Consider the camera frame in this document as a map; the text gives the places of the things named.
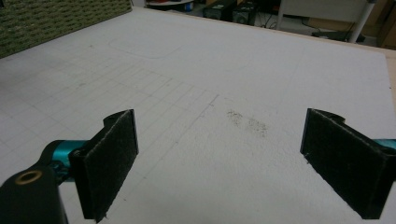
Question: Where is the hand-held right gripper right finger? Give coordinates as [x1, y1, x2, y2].
[299, 107, 396, 220]

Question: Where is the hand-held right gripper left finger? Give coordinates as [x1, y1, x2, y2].
[68, 108, 140, 224]

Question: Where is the white foam mat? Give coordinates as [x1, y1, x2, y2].
[0, 7, 396, 224]

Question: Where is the green woven basket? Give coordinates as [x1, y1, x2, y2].
[0, 0, 134, 60]

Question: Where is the black computer tower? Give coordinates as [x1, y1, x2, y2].
[232, 1, 260, 26]
[203, 0, 237, 22]

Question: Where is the white desk frame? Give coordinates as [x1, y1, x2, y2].
[276, 0, 377, 44]

